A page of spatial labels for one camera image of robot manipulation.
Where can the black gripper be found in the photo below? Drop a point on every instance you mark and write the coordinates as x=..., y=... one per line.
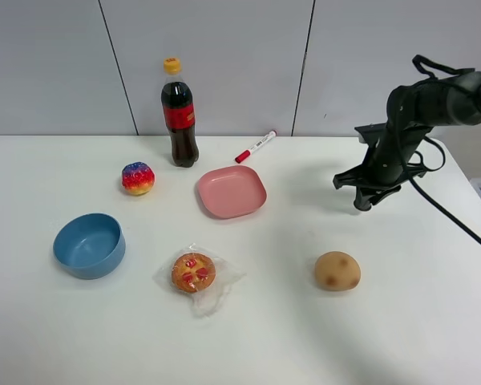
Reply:
x=381, y=171

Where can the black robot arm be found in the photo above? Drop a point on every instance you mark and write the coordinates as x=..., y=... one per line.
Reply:
x=412, y=112

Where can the tan bun squishy toy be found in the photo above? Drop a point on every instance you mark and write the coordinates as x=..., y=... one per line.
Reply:
x=336, y=271

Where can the red white marker pen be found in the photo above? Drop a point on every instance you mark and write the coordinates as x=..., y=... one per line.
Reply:
x=255, y=147

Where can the pink square plate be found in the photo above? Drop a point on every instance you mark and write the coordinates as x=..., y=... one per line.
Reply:
x=230, y=192

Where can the wrapped pastry with red topping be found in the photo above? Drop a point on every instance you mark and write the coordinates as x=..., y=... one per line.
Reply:
x=199, y=275

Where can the cola bottle yellow cap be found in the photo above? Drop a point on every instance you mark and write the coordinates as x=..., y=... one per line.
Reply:
x=179, y=115

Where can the rainbow squishy ball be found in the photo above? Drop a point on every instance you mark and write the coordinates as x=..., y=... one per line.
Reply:
x=137, y=178

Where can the blue plastic bowl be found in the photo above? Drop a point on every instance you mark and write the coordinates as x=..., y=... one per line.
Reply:
x=90, y=246

